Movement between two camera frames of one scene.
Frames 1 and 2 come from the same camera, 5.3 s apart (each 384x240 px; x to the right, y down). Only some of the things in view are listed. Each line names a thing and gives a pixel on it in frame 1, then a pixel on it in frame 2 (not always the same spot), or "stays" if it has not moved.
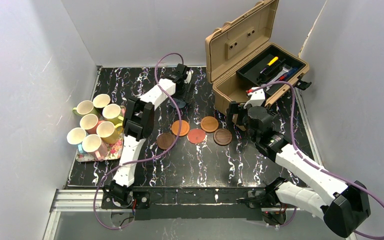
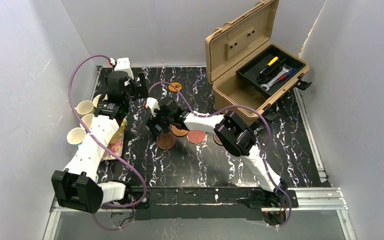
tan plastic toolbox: (230, 45) stays
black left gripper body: (184, 87) -> (138, 87)
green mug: (85, 107) stays
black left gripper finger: (184, 92) -> (142, 91)
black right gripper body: (235, 112) -> (157, 122)
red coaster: (196, 136) stays
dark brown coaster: (165, 140) stays
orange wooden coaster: (184, 128) stays
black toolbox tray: (249, 74) stays
